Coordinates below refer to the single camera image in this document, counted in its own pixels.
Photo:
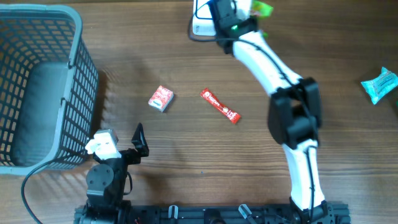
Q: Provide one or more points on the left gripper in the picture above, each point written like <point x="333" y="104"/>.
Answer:
<point x="134" y="158"/>

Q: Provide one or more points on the small red white box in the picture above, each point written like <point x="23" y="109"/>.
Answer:
<point x="161" y="98"/>

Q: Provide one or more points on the red Nescafe coffee stick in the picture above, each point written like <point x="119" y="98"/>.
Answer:
<point x="233" y="116"/>

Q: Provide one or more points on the green Haribo gummy bag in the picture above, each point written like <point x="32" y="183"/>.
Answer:
<point x="259" y="10"/>

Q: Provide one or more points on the mint Zappy wipes pack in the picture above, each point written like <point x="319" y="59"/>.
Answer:
<point x="380" y="86"/>

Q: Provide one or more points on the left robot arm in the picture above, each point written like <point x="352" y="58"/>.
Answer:
<point x="106" y="180"/>

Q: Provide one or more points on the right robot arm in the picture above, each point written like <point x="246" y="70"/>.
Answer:
<point x="294" y="115"/>

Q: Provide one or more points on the white barcode scanner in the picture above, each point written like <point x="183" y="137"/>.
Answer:
<point x="202" y="23"/>

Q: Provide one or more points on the grey plastic mesh basket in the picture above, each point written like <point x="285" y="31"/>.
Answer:
<point x="49" y="85"/>

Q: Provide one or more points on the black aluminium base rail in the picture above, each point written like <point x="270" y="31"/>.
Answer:
<point x="332" y="213"/>

